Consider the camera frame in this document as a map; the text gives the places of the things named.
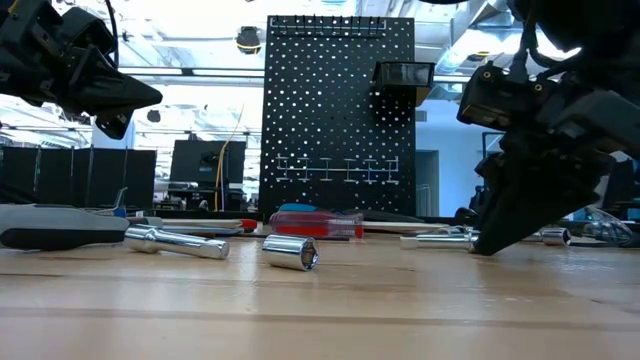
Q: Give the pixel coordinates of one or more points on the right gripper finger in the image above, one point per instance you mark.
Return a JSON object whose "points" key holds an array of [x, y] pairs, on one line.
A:
{"points": [[489, 210], [550, 190]]}

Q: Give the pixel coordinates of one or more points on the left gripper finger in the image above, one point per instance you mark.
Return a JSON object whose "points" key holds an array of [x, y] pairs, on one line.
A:
{"points": [[115, 90], [117, 125]]}

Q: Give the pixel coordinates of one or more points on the small chrome socket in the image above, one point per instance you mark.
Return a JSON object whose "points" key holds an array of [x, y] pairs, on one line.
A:
{"points": [[555, 237]]}

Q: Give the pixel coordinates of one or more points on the chrome socket extension bar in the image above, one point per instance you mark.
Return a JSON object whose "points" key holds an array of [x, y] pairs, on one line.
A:
{"points": [[435, 241]]}

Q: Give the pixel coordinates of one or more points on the grey black flathead screwdriver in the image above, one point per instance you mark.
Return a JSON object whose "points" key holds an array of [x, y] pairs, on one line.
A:
{"points": [[50, 225]]}

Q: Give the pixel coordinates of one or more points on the long chrome socket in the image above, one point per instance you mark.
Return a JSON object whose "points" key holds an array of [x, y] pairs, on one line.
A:
{"points": [[175, 242]]}

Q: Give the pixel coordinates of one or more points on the short chrome socket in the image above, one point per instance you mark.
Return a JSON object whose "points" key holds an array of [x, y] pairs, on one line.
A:
{"points": [[287, 251]]}

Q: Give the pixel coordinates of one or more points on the white round pillar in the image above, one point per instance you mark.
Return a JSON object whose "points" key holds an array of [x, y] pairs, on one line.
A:
{"points": [[112, 145]]}

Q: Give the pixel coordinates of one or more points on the small black ceiling dome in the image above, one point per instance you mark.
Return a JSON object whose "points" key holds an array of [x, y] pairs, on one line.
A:
{"points": [[153, 116]]}

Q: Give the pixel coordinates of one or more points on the clear safety glasses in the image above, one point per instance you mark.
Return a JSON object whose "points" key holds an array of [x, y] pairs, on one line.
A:
{"points": [[607, 230]]}

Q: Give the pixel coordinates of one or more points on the black room divider panels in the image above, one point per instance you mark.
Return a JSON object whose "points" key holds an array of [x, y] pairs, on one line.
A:
{"points": [[60, 175]]}

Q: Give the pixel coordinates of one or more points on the black computer monitor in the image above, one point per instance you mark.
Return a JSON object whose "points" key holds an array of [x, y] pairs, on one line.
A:
{"points": [[200, 160]]}

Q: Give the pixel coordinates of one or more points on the black hanging ceiling device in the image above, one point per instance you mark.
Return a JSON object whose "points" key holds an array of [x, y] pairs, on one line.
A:
{"points": [[248, 40]]}

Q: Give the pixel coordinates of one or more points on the black hanging parts bin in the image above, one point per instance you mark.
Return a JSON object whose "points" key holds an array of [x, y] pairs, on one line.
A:
{"points": [[402, 75]]}

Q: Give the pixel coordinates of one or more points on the black metal pegboard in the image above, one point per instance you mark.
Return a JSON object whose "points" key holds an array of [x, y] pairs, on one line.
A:
{"points": [[320, 125]]}

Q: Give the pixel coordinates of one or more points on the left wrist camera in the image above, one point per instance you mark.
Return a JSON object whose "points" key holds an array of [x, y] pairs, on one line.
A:
{"points": [[90, 30]]}

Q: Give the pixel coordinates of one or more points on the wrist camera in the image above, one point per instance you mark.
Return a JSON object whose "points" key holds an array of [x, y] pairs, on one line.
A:
{"points": [[500, 100], [90, 30]]}

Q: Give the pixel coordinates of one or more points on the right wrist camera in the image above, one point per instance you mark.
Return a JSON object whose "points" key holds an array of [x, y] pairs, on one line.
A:
{"points": [[500, 100]]}

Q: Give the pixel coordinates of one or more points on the steel multi-hook tool rail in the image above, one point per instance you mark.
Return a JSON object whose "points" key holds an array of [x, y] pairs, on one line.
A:
{"points": [[300, 35]]}

